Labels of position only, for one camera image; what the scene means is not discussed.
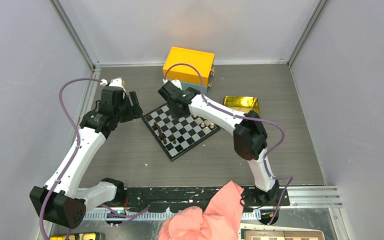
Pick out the black white chess board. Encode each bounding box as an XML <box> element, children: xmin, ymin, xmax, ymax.
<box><xmin>142</xmin><ymin>103</ymin><xmax>221</xmax><ymax>162</ymax></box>

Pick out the gold tin tray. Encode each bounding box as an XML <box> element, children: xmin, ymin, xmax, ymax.
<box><xmin>223</xmin><ymin>96</ymin><xmax>261</xmax><ymax>116</ymax></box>

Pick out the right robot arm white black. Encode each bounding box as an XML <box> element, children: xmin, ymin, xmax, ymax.
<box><xmin>158</xmin><ymin>80</ymin><xmax>279</xmax><ymax>206</ymax></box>

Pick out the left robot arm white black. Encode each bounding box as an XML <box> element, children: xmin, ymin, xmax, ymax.
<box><xmin>29</xmin><ymin>86</ymin><xmax>143</xmax><ymax>230</ymax></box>

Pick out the wooden chess board box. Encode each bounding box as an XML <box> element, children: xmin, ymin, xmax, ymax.
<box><xmin>244</xmin><ymin>230</ymin><xmax>325</xmax><ymax>240</ymax></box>

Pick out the yellow and teal box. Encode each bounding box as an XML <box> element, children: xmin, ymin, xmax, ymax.
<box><xmin>162</xmin><ymin>46</ymin><xmax>215</xmax><ymax>95</ymax></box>

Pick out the pink cloth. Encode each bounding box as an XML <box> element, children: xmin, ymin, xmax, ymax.
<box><xmin>158</xmin><ymin>181</ymin><xmax>244</xmax><ymax>240</ymax></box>

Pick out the gold tin at bottom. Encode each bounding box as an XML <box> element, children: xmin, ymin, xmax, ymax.
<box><xmin>49</xmin><ymin>232</ymin><xmax>103</xmax><ymax>240</ymax></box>

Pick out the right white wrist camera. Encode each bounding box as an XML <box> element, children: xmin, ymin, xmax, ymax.
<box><xmin>162</xmin><ymin>78</ymin><xmax>183</xmax><ymax>90</ymax></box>

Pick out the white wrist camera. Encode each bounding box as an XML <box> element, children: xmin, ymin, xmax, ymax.
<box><xmin>162</xmin><ymin>78</ymin><xmax>183</xmax><ymax>90</ymax></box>
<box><xmin>99</xmin><ymin>77</ymin><xmax>126</xmax><ymax>99</ymax></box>

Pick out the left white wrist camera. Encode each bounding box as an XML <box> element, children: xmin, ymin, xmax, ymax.
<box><xmin>99</xmin><ymin>77</ymin><xmax>126</xmax><ymax>99</ymax></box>

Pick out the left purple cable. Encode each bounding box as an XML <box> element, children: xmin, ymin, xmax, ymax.
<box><xmin>38</xmin><ymin>77</ymin><xmax>151</xmax><ymax>240</ymax></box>

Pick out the purple cable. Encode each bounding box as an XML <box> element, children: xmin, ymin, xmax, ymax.
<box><xmin>162</xmin><ymin>62</ymin><xmax>294</xmax><ymax>226</ymax></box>
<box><xmin>38</xmin><ymin>77</ymin><xmax>151</xmax><ymax>240</ymax></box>

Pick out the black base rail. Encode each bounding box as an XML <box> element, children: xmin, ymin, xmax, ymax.
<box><xmin>104</xmin><ymin>186</ymin><xmax>290</xmax><ymax>213</ymax></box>

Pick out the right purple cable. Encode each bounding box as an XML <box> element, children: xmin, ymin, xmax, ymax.
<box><xmin>162</xmin><ymin>62</ymin><xmax>294</xmax><ymax>226</ymax></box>

